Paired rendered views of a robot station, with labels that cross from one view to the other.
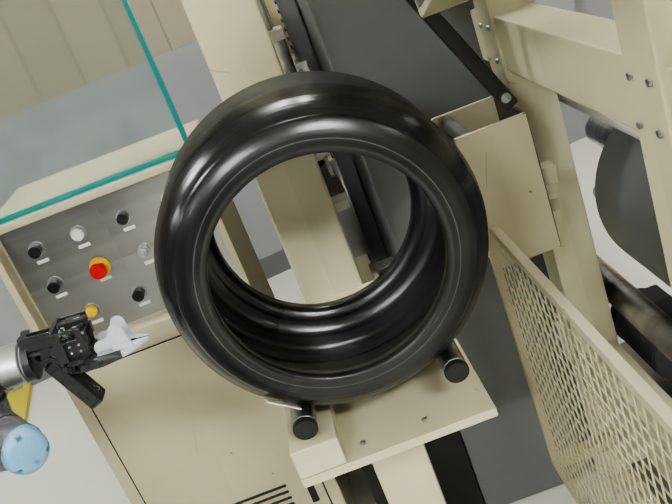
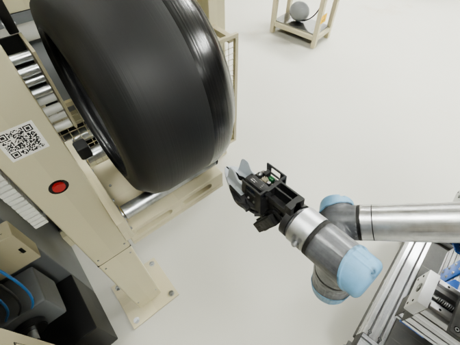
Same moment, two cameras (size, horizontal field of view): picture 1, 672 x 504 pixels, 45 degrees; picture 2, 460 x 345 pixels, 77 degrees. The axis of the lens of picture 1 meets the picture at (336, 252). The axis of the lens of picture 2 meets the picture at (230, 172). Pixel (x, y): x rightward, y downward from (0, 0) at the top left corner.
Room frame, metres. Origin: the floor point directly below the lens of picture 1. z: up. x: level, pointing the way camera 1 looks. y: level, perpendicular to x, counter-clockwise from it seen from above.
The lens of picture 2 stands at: (1.57, 0.68, 1.64)
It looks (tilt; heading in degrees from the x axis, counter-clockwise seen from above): 52 degrees down; 230
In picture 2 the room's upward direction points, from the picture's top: straight up
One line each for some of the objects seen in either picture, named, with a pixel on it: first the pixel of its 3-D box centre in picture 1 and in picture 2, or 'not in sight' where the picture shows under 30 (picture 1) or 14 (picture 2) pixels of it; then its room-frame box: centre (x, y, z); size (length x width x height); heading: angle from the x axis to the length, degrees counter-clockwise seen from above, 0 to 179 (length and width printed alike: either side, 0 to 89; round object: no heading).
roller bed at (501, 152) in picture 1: (494, 181); (21, 94); (1.59, -0.37, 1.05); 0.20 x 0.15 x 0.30; 179
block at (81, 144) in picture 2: (390, 272); (83, 149); (1.53, -0.09, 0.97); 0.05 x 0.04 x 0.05; 89
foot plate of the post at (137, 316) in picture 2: not in sight; (144, 290); (1.63, 0.03, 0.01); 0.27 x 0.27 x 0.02; 89
